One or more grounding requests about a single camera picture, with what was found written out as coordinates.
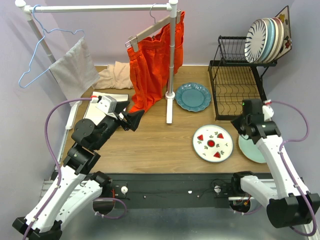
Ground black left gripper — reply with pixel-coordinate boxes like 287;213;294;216
93;100;146;150

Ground floral round plate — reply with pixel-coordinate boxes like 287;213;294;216
238;135;266;164

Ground watermelon pattern round plate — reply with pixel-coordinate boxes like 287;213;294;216
192;124;234;163

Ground teal scalloped ceramic plate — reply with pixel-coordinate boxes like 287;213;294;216
175;82;211;112

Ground blue striped round plate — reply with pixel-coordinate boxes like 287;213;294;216
244;19;268;63

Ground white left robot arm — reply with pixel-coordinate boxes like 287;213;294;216
12;95;145;240

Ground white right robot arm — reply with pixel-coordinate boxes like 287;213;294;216
230;98;320;236

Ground white clothes rack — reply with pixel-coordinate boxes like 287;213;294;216
15;0;175;124

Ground beige cloth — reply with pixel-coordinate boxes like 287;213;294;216
92;61;134;90

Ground orange shorts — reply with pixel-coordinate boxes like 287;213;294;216
127;24;170;113

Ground cream round plate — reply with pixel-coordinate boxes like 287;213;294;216
265;18;279;63

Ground grey towel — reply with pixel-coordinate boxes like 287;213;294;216
49;37;100;100

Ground wooden clip hanger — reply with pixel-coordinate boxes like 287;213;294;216
125;0;182;52

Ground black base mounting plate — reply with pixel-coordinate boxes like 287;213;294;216
82;172;273;209

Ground light blue round plate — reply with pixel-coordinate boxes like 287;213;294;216
259;18;276;62

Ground pink round plate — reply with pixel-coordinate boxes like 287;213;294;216
270;17;285;61

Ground flower pattern square plate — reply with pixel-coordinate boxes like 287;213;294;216
275;5;292;60

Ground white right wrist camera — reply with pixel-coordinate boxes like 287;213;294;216
262;100;275;122

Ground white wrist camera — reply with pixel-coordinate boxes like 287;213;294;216
95;95;117;115
262;100;275;122

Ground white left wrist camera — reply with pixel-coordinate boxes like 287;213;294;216
95;95;117;115

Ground black wire dish rack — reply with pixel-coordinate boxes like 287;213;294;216
207;35;277;121

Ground aluminium rail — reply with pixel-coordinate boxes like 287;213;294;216
35;169;320;240

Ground blue wire hanger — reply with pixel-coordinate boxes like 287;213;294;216
18;4;86;89

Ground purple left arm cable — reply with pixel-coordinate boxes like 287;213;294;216
22;97;128;240

